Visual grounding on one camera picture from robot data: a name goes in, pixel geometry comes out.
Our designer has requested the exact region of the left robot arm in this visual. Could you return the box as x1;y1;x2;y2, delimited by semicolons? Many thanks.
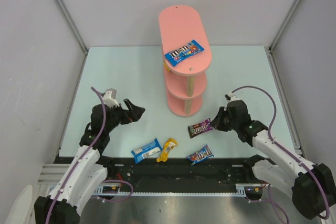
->
34;99;145;223

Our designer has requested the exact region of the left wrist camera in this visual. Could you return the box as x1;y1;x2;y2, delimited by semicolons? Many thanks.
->
102;89;119;108

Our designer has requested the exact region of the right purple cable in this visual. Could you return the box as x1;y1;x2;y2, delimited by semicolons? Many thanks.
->
230;85;330;223

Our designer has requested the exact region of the purple M&M bag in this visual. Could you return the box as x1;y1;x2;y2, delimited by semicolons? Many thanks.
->
187;118;213;138

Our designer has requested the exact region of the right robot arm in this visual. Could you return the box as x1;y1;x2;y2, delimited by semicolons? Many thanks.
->
211;96;335;219

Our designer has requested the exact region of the pink tiered shelf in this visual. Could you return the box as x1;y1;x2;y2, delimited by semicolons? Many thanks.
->
159;5;212;117

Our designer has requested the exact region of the blue white candy bar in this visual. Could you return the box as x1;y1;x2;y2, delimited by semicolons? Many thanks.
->
131;138;162;164

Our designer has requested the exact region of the slotted cable duct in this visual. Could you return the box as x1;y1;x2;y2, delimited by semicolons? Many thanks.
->
93;183;265;197

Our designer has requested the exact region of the yellow M&M bag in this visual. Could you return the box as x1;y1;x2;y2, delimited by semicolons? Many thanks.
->
163;61;172;72

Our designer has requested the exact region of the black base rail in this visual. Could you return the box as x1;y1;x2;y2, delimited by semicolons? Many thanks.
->
98;156;261;189

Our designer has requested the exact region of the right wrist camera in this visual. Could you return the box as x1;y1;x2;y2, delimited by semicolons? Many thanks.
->
225;93;234;102

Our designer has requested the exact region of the blue M&M bag on shelf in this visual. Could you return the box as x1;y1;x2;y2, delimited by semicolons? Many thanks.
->
164;40;204;67

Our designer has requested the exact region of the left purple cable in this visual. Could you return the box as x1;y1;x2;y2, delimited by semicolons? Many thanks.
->
44;86;134;224

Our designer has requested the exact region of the purple cable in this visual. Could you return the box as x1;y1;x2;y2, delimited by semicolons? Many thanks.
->
230;85;330;223
44;86;134;224

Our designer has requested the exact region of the blue M&M bag on table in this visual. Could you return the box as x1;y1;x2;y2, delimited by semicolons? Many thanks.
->
186;145;214;166

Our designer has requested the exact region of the yellow candy bag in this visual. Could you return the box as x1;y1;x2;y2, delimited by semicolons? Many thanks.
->
156;138;178;163

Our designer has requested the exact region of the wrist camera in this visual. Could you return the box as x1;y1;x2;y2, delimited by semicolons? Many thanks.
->
225;93;234;102
102;89;119;108

